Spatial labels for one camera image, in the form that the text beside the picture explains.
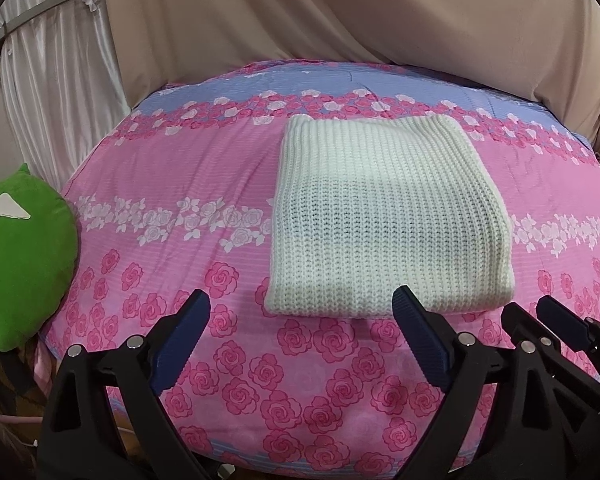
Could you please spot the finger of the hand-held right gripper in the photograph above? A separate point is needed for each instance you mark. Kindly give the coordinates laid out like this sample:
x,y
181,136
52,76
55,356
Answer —
x,y
562,320
517,322

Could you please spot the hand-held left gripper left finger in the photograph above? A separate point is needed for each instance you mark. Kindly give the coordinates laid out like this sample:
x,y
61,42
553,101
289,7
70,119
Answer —
x,y
180,350

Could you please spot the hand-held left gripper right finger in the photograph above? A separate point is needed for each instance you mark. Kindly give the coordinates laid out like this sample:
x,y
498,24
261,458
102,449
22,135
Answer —
x,y
422,340

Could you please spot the white and red knitted sweater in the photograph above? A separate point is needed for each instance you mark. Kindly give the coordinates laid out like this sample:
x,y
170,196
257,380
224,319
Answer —
x,y
380,210

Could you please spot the pink floral bed sheet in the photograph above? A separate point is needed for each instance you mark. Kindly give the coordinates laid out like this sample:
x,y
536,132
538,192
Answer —
x,y
180,260

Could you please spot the green cushion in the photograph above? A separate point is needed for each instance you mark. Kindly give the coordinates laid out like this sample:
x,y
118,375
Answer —
x,y
20,260

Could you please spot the white satin curtain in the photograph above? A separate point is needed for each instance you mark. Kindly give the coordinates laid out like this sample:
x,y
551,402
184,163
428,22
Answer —
x,y
55,85

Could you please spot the beige cloth backdrop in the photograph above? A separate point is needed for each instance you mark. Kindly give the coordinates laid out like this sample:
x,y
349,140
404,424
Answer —
x,y
330,10

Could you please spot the curved metal rod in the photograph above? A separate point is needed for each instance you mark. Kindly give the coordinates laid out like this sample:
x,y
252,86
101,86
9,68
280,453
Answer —
x,y
45,7

